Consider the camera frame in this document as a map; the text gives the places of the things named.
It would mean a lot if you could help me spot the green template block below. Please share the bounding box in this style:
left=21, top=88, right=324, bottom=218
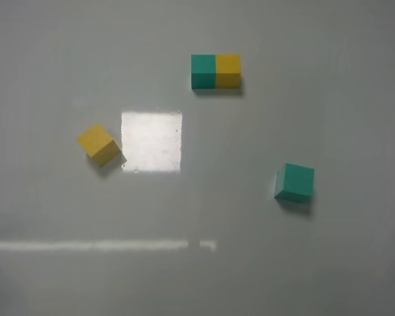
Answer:
left=191, top=55, right=216, bottom=90

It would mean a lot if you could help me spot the yellow template block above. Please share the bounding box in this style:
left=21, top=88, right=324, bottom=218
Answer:
left=215, top=54, right=241, bottom=89

